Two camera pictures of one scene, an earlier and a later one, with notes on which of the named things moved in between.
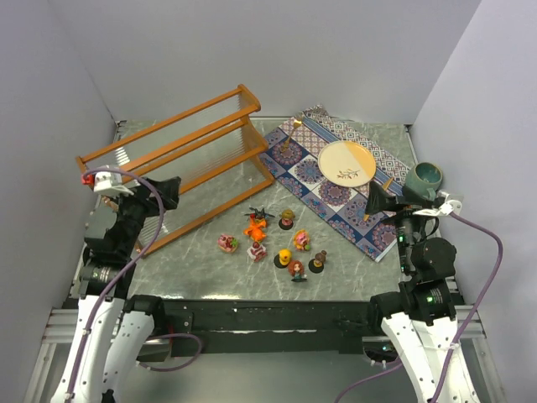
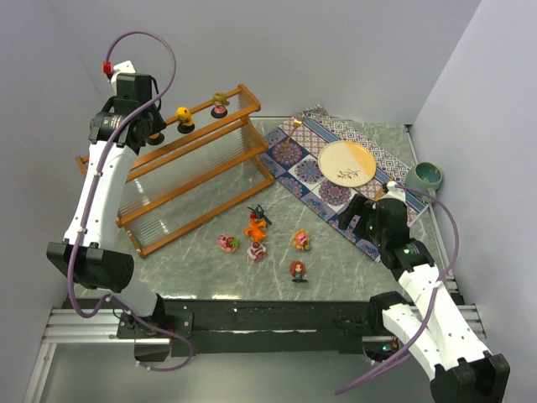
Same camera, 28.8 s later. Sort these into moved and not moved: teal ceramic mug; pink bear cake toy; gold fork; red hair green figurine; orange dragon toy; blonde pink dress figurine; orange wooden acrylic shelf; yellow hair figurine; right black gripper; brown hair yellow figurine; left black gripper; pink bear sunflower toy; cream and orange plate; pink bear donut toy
Moved: blonde pink dress figurine; yellow hair figurine; brown hair yellow figurine; right black gripper; left black gripper
Not moved: red hair green figurine; orange wooden acrylic shelf; orange dragon toy; pink bear donut toy; pink bear sunflower toy; gold fork; cream and orange plate; teal ceramic mug; pink bear cake toy
